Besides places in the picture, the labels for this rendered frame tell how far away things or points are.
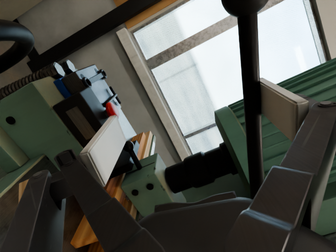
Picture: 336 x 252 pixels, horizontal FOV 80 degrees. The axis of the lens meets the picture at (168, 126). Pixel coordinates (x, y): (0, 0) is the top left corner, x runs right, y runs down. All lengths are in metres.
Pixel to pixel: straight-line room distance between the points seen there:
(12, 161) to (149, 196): 0.22
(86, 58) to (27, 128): 1.55
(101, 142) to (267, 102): 0.13
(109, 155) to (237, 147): 0.19
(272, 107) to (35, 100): 0.29
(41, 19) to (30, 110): 1.75
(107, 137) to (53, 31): 1.86
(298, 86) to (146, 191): 0.29
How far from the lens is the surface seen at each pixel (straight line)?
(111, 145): 0.18
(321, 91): 0.34
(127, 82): 1.77
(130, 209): 0.42
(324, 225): 0.45
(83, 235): 0.36
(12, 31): 0.39
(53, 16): 2.02
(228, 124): 0.31
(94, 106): 0.32
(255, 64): 0.18
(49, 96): 0.34
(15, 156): 0.38
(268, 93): 0.17
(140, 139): 0.62
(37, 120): 0.35
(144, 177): 0.36
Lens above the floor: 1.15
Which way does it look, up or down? 12 degrees down
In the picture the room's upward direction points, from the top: 66 degrees clockwise
